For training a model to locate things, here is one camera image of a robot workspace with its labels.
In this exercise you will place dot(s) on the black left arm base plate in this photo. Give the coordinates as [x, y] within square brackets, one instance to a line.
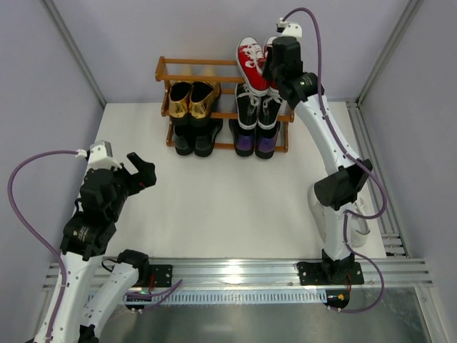
[156, 275]

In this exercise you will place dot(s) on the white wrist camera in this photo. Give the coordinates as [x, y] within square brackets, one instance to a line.
[289, 28]
[100, 156]

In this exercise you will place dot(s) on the gold loafer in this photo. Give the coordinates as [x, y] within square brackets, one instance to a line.
[203, 96]
[179, 98]

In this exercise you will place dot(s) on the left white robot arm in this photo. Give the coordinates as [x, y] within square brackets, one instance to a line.
[71, 317]

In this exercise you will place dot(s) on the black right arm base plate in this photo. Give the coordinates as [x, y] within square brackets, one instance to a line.
[324, 273]

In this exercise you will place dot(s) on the white slotted cable duct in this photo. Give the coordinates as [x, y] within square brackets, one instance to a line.
[183, 296]

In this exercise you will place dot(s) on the right black controller box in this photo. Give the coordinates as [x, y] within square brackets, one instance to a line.
[337, 298]

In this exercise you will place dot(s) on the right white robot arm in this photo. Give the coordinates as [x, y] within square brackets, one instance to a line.
[332, 198]

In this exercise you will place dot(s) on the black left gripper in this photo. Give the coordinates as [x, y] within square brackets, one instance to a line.
[128, 179]

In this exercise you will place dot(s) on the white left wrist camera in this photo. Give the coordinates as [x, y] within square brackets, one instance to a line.
[100, 156]

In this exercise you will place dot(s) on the left black controller box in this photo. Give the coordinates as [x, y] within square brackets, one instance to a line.
[137, 300]

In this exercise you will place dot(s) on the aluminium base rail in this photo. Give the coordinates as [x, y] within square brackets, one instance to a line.
[284, 273]

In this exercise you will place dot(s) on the black controller box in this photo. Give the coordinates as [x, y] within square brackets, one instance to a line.
[137, 300]
[337, 298]

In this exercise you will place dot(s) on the right aluminium corner post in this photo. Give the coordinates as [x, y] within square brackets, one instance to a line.
[404, 21]

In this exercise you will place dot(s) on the orange wooden shoe shelf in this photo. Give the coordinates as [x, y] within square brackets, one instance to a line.
[226, 73]

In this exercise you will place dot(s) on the black patent loafer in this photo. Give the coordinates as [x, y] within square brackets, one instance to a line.
[184, 140]
[206, 137]

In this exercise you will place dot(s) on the aluminium corner post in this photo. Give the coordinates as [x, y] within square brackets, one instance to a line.
[68, 40]
[404, 21]

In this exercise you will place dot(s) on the red canvas sneaker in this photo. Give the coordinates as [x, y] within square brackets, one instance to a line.
[250, 59]
[268, 43]

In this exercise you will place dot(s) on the left aluminium corner post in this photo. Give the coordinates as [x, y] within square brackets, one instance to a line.
[68, 40]

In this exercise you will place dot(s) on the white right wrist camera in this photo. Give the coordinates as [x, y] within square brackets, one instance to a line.
[289, 28]

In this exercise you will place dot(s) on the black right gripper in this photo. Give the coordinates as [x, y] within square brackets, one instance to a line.
[273, 66]

